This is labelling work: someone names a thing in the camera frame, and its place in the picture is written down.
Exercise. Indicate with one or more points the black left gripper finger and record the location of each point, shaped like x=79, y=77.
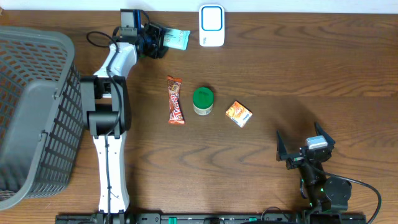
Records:
x=155, y=30
x=159, y=51

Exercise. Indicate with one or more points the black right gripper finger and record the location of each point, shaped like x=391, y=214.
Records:
x=281, y=150
x=321, y=132

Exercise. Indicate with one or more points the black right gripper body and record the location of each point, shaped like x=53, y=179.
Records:
x=295, y=160

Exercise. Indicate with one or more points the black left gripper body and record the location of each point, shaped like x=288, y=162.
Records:
x=158, y=35

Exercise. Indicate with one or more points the teal wet wipes pack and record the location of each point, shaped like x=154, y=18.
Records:
x=176, y=39

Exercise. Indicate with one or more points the orange tissue pack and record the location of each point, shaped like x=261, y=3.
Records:
x=239, y=114

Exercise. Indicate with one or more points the red Top chocolate bar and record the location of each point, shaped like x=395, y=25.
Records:
x=174, y=86

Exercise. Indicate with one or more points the green lid jar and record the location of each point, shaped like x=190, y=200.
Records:
x=203, y=100

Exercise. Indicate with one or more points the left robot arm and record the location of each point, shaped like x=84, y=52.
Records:
x=107, y=111

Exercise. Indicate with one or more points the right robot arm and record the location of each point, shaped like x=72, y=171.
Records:
x=328, y=196

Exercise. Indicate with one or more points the grey plastic basket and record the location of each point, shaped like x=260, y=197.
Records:
x=41, y=114

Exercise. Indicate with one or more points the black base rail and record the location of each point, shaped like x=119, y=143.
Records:
x=156, y=218

